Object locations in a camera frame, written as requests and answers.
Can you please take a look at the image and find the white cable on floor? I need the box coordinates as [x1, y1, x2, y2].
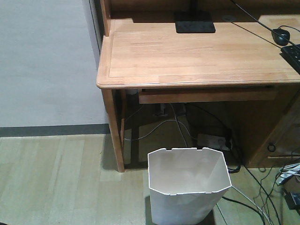
[231, 185, 270, 225]

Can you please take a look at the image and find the black keyboard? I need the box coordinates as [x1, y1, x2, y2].
[281, 44, 300, 74]

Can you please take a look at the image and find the wooden desk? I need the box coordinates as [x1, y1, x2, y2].
[97, 0, 300, 172]

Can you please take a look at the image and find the black cable on floor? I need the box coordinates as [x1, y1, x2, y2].
[221, 164, 282, 225]

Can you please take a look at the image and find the white power strip under desk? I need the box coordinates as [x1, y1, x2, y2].
[197, 134, 232, 151]

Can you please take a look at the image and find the grey cable under desk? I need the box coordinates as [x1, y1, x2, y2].
[125, 103, 195, 147]

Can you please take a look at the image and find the white plastic trash bin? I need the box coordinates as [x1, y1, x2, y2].
[148, 148, 232, 225]

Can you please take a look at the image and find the black monitor stand base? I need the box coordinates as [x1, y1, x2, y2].
[173, 0, 216, 34]

